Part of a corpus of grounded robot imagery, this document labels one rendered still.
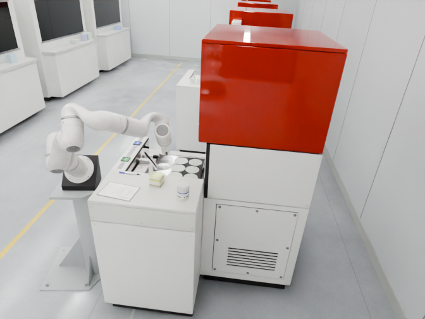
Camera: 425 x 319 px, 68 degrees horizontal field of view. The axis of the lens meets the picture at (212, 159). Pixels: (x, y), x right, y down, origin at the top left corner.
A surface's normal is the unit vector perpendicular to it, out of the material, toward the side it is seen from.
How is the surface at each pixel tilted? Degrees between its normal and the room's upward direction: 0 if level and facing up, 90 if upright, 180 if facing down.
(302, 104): 90
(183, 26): 90
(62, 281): 0
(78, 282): 0
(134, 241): 90
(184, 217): 90
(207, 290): 0
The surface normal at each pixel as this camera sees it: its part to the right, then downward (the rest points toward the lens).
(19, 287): 0.05, -0.87
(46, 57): -0.11, 0.47
